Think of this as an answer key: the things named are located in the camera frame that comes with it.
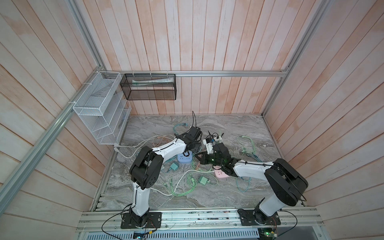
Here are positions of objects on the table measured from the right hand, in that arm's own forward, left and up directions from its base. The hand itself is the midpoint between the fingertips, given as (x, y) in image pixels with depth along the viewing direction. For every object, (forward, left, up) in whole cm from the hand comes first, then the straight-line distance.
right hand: (194, 155), depth 87 cm
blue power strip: (+1, +6, -7) cm, 9 cm away
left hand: (+8, +1, -4) cm, 9 cm away
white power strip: (+11, -14, +1) cm, 18 cm away
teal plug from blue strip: (-4, +13, -7) cm, 16 cm away
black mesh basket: (+45, +33, +16) cm, 58 cm away
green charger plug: (-12, -5, -8) cm, 15 cm away
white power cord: (+10, +54, -8) cm, 55 cm away
